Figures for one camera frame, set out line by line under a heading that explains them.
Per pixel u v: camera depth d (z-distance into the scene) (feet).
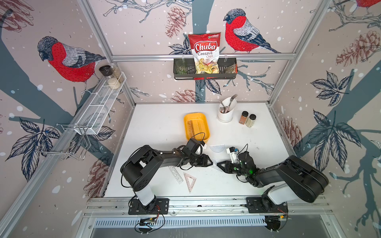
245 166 2.29
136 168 1.57
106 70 2.55
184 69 3.03
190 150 2.35
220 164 2.81
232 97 3.33
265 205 2.16
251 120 3.29
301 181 1.46
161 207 2.40
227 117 3.49
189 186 2.62
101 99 2.61
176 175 2.75
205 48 2.67
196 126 3.50
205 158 2.59
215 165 2.85
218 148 3.12
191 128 3.41
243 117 3.33
